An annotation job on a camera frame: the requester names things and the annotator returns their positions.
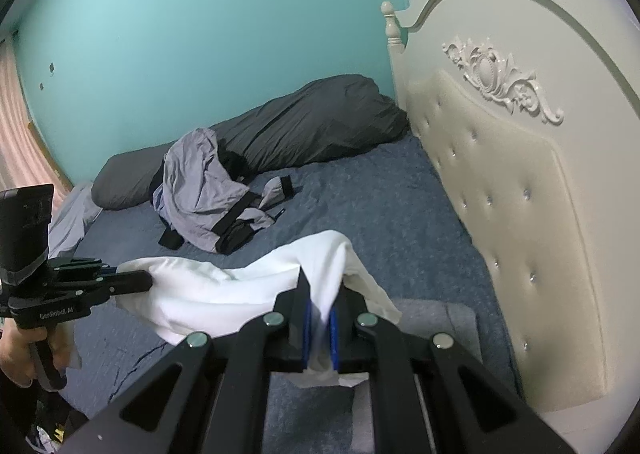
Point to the dark grey long pillow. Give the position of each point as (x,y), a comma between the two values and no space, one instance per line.
(300,128)

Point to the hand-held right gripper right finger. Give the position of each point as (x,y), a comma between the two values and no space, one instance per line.
(334,334)

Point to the grey jacket black trim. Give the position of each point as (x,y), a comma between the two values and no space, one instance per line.
(200,189)

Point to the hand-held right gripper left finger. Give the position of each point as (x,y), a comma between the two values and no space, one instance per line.
(306,329)

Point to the light grey duvet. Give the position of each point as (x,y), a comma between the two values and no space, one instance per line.
(72,224)

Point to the light blue shirt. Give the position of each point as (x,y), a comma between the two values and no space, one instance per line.
(158,201)

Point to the white polo shirt black trim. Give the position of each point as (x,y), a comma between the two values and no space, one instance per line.
(240,284)

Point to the cream tufted headboard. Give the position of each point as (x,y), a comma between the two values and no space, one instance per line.
(525,184)

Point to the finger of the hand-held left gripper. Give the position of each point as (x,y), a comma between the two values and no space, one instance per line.
(100,269)
(130,282)

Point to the pink curtain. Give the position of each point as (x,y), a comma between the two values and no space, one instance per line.
(20,133)

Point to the grey folded cloth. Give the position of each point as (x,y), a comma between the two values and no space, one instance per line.
(440,329)

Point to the person's left hand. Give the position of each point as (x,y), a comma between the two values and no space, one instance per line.
(17,354)

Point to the wooden window frame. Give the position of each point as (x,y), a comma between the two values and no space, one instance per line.
(47,148)

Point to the blue patterned bed sheet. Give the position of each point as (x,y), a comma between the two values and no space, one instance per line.
(390,214)

